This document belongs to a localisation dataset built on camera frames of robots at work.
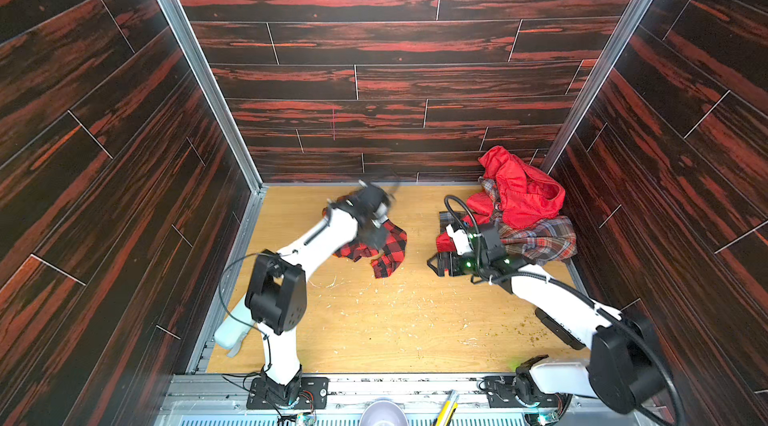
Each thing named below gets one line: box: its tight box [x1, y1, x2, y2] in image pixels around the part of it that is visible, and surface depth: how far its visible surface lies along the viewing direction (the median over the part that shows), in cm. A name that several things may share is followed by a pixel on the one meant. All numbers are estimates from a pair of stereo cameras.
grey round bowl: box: [360, 400, 409, 426], surface depth 69 cm
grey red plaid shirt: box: [479, 176, 577, 264], surface depth 97 cm
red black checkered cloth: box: [333, 220, 407, 279], surface depth 98 cm
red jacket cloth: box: [436, 146, 566, 253], surface depth 103 cm
